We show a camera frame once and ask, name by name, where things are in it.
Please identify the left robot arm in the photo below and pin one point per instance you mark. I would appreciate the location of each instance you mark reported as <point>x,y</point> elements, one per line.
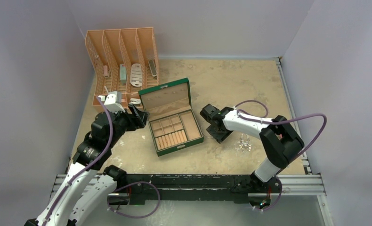
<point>72,203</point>

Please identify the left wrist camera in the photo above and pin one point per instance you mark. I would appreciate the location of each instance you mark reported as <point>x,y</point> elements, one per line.
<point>112,101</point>

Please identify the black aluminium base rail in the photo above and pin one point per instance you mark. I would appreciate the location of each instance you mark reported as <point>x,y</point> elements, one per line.
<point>139,188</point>

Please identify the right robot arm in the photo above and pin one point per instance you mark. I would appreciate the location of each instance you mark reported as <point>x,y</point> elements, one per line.
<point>280,140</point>

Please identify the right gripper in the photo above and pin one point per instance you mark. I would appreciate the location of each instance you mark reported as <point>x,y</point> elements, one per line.
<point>219,137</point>

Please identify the grey flat item in rack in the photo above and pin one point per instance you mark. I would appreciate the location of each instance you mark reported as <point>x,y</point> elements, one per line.
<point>153,68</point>

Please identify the orange file organizer rack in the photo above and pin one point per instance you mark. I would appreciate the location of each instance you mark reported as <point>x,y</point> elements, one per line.
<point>113,47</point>

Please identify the green grey item in rack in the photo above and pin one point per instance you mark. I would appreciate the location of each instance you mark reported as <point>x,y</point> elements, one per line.
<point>123,74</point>

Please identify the white clip in front tray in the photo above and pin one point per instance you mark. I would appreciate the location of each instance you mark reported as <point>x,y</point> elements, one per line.
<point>135,101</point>

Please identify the green jewelry box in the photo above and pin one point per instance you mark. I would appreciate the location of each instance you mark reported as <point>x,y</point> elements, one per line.
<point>172,121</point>

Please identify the pink item in rack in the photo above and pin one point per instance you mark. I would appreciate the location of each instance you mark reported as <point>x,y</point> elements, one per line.
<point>106,71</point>

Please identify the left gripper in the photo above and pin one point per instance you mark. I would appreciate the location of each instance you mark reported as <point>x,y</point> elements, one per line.
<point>136,120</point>

